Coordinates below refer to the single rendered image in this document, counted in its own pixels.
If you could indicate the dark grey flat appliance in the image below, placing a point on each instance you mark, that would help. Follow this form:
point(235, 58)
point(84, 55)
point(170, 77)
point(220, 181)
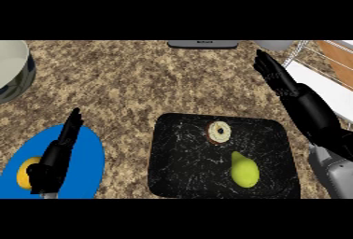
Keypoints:
point(202, 44)

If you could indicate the yellow orange fruit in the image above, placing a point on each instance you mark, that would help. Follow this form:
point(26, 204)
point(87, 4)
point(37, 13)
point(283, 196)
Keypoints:
point(24, 175)

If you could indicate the blue oval plate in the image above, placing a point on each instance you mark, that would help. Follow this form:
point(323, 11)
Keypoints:
point(80, 161)

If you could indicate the green pear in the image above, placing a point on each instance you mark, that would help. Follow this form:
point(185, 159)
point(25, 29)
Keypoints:
point(244, 170)

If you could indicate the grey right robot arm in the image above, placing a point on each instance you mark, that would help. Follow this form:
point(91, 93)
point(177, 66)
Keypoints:
point(331, 171)

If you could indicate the black marbled tray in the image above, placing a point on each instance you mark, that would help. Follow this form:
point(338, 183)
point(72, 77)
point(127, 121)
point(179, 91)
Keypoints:
point(223, 157)

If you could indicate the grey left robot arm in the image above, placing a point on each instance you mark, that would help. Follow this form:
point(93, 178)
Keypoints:
point(49, 195)

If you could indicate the pale grey round object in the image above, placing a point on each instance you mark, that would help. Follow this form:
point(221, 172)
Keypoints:
point(273, 44)

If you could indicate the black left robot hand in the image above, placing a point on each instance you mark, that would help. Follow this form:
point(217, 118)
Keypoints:
point(52, 160)

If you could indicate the white and grey bowl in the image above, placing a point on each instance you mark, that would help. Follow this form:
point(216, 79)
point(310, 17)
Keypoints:
point(10, 70)

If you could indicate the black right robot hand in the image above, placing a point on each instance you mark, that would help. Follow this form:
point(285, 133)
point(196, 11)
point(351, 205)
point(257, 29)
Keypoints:
point(306, 107)

